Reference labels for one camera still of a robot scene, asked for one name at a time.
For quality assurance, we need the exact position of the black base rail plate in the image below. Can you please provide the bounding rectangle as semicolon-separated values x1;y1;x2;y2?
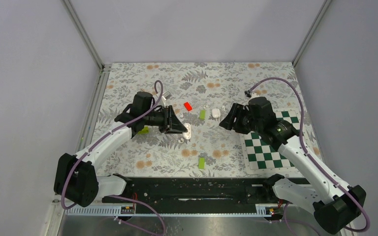
101;177;296;215

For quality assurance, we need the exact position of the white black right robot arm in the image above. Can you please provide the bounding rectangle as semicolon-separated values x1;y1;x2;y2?
219;97;367;235

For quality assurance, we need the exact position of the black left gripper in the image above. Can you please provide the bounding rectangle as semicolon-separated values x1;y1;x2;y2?
143;105;188;134

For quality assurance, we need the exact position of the green white checkerboard mat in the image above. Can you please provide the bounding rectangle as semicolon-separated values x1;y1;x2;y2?
239;108;303;177

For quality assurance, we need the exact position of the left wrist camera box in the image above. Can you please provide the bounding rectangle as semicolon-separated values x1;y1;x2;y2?
161;91;171;102

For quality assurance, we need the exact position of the green toy brick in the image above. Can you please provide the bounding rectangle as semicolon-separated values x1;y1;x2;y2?
198;157;205;170
199;110;206;120

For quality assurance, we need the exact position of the red toy brick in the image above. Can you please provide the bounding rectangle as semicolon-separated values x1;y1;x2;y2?
184;102;193;112

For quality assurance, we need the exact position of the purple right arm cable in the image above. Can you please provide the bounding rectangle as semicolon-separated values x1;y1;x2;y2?
246;77;371;236

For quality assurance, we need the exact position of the green toy brick upper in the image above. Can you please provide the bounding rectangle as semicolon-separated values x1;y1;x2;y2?
199;110;206;120

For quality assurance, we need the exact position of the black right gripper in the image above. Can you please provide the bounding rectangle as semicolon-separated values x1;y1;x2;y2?
219;103;262;135

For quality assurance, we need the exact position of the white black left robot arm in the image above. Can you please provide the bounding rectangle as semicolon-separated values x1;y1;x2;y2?
54;91;190;207

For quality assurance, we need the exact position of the floral patterned table mat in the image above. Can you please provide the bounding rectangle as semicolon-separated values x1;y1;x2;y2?
93;62;300;177

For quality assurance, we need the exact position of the white oval earbud charging case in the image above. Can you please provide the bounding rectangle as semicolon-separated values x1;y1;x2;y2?
182;123;191;140

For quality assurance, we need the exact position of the green toy brick lower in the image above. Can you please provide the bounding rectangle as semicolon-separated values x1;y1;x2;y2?
198;157;205;170

